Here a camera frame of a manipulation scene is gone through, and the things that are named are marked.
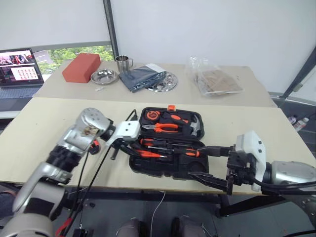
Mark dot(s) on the steel mug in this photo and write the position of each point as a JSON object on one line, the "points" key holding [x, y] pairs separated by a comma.
{"points": [[123, 63]]}

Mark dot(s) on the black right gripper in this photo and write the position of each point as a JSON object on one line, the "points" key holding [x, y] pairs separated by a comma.
{"points": [[240, 165]]}

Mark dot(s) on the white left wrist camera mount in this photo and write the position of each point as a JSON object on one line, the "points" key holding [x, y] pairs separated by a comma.
{"points": [[128, 129]]}

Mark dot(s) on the orange black loose tool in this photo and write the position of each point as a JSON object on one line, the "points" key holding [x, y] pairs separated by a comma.
{"points": [[95, 147]]}

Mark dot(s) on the dark slanted metal strut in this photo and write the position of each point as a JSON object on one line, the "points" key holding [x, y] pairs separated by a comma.
{"points": [[300, 76]]}

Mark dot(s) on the clear bag with brown contents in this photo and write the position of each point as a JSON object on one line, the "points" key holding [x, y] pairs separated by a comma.
{"points": [[217, 81]]}

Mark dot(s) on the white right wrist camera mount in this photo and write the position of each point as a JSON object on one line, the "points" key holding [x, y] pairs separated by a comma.
{"points": [[256, 150]]}

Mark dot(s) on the small black box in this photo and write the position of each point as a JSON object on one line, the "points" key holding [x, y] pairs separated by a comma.
{"points": [[82, 233]]}

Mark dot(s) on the black table frame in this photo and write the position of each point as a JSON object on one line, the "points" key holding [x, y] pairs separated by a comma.
{"points": [[187, 197]]}

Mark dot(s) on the dark grey plastic bag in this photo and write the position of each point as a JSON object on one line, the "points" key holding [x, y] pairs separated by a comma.
{"points": [[139, 77]]}

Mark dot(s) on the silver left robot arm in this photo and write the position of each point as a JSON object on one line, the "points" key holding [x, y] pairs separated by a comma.
{"points": [[81, 134]]}

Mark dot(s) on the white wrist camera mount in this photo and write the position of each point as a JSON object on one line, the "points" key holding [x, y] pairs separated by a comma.
{"points": [[256, 150], [128, 129]]}

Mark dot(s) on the orange black tape measure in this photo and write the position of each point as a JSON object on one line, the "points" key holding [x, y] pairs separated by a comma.
{"points": [[151, 115]]}

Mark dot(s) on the round steel plate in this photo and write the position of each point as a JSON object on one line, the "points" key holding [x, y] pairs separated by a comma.
{"points": [[170, 82]]}

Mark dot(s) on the slim orange screwdriver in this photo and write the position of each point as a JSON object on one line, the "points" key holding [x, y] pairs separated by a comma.
{"points": [[149, 153]]}

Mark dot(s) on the black plastic tool case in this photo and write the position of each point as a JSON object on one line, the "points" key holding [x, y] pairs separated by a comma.
{"points": [[172, 166]]}

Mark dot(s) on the small steel bowl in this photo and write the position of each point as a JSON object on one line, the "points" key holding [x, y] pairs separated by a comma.
{"points": [[105, 76]]}

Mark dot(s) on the open laptop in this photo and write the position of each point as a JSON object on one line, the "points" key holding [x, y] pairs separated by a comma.
{"points": [[18, 71]]}

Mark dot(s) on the long black orange screwdriver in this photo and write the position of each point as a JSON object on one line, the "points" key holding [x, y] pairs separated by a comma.
{"points": [[187, 151]]}

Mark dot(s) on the steel claw hammer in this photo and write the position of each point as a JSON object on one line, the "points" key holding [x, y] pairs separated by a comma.
{"points": [[196, 127]]}

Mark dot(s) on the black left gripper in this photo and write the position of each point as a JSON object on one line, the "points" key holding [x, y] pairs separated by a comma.
{"points": [[114, 154]]}

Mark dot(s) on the clear plastic bottle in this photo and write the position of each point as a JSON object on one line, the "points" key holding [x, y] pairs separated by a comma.
{"points": [[302, 124]]}

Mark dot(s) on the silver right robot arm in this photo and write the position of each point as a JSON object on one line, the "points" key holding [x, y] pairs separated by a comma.
{"points": [[288, 172]]}

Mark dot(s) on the grey rounded robot foot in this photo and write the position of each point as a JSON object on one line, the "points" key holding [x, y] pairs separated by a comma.
{"points": [[130, 228], [190, 227]]}

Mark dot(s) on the small white plastic piece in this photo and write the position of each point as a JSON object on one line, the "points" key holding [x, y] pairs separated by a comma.
{"points": [[98, 88]]}

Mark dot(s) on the red brick block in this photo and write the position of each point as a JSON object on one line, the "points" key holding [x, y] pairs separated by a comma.
{"points": [[80, 67]]}

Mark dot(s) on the orange black utility knife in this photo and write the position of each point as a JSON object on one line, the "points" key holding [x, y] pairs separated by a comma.
{"points": [[175, 118]]}

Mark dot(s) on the dark window frame post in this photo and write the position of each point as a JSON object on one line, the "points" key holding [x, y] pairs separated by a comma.
{"points": [[111, 32]]}

